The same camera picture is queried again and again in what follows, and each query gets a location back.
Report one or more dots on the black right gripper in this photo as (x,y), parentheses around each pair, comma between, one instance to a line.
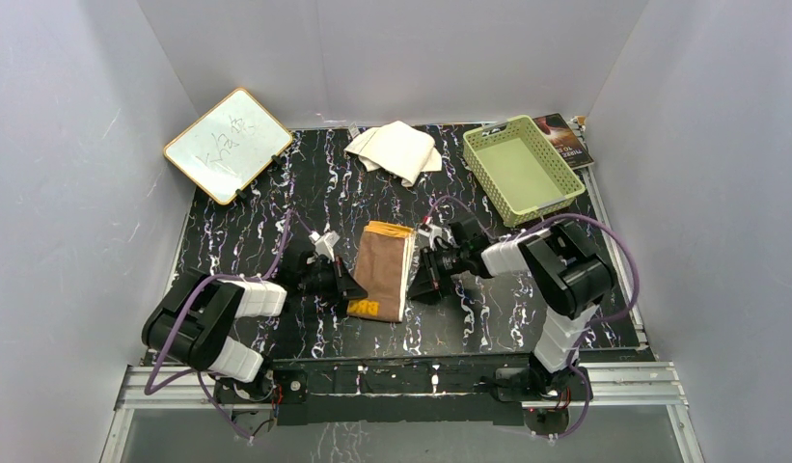
(426,277)

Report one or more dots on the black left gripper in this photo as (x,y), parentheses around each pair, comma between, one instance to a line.
(349,287)

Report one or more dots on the yellow brown bear towel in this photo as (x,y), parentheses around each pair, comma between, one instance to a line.
(382,268)

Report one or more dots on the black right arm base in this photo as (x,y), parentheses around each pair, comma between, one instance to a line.
(542,386)

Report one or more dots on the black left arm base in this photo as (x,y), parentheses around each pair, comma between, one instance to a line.
(255,390)

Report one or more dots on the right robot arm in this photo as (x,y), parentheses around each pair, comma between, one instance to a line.
(569,273)

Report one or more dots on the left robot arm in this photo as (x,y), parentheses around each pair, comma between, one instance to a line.
(192,323)

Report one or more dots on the crumpled white cloth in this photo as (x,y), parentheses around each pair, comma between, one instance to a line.
(399,149)

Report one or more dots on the green perforated plastic basket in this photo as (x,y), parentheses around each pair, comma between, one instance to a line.
(523,175)

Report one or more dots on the dark book with red cover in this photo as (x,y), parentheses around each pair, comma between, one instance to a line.
(566,139)

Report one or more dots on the white board with wooden frame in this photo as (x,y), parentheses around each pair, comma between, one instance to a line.
(224,150)

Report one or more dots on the aluminium front rail frame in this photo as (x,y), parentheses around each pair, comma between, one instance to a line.
(414,389)

